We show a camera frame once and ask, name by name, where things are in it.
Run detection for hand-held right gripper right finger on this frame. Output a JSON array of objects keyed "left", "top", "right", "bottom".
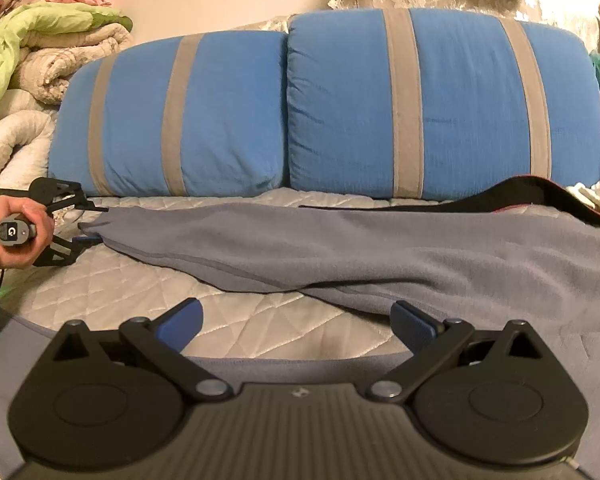
[{"left": 366, "top": 301, "right": 556, "bottom": 403}]

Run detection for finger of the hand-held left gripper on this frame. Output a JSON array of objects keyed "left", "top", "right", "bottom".
[
  {"left": 0, "top": 177, "right": 108, "bottom": 211},
  {"left": 30, "top": 234, "right": 101, "bottom": 268}
]

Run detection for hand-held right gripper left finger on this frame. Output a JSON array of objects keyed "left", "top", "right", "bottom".
[{"left": 52, "top": 298, "right": 233, "bottom": 403}]

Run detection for grey fleece pants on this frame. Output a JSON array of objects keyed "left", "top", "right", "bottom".
[{"left": 0, "top": 202, "right": 600, "bottom": 480}]

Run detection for person's left hand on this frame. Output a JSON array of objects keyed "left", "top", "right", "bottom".
[{"left": 0, "top": 195, "right": 56, "bottom": 272}]

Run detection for grey quilted bedspread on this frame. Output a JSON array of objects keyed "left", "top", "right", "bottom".
[{"left": 0, "top": 192, "right": 600, "bottom": 361}]

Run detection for white quilted comforter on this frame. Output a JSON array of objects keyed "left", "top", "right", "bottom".
[{"left": 0, "top": 90, "right": 61, "bottom": 201}]

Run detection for beige fluffy blanket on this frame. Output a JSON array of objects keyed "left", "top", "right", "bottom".
[{"left": 10, "top": 22, "right": 133, "bottom": 106}]

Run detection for black belt with red edge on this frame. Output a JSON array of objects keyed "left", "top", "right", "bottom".
[{"left": 299, "top": 175, "right": 600, "bottom": 222}]

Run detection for light green blanket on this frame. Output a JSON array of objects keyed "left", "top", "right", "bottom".
[{"left": 0, "top": 1, "right": 133, "bottom": 126}]

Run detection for blue grey-striped pillow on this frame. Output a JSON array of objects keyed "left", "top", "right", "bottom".
[
  {"left": 285, "top": 7, "right": 600, "bottom": 201},
  {"left": 47, "top": 30, "right": 288, "bottom": 198}
]

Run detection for white patterned cloth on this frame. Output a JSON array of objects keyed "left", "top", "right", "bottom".
[{"left": 567, "top": 179, "right": 600, "bottom": 213}]

